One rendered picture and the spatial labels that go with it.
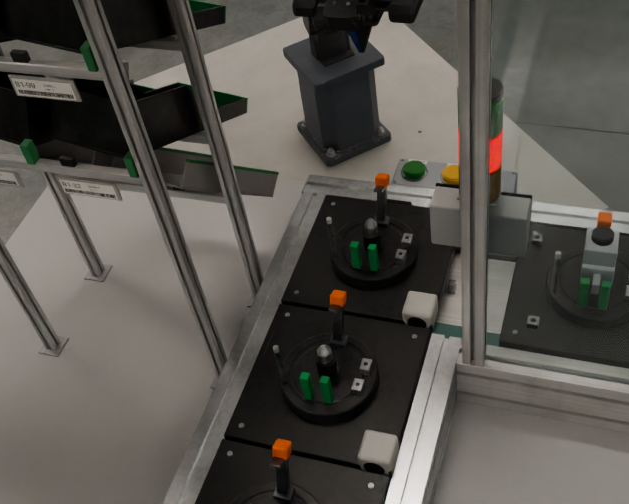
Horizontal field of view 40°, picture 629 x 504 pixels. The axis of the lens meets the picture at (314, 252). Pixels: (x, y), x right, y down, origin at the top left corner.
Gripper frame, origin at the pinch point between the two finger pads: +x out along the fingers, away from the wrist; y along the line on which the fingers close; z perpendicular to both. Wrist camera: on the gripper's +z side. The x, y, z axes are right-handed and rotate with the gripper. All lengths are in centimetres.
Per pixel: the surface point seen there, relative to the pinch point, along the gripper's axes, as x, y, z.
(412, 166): 28.3, 6.2, -1.9
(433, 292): 28.4, 16.0, 25.1
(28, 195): 126, -156, -67
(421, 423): 30, 19, 47
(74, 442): 39, -34, 57
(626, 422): 37, 46, 36
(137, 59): 126, -151, -149
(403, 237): 24.9, 9.7, 17.9
